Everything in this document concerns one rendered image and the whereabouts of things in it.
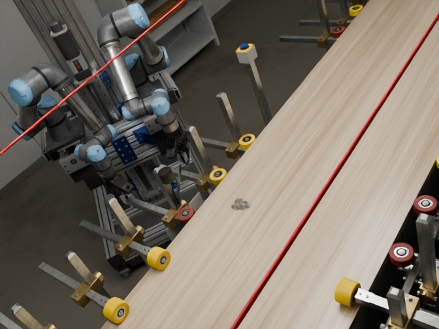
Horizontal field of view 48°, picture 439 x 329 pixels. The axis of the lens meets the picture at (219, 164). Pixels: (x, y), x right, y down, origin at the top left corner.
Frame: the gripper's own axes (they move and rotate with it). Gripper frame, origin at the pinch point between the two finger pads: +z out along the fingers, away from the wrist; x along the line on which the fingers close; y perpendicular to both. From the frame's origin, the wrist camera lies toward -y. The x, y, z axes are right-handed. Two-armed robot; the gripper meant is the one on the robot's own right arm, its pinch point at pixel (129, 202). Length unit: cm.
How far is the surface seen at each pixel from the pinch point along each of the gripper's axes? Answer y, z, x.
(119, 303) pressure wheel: -52, -15, 48
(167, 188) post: -33.3, -17.6, -3.1
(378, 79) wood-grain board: -84, -8, -107
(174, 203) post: -33.4, -9.0, -2.5
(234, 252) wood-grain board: -75, -8, 9
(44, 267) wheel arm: -4, -14, 50
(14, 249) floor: 163, 83, 27
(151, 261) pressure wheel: -50, -14, 28
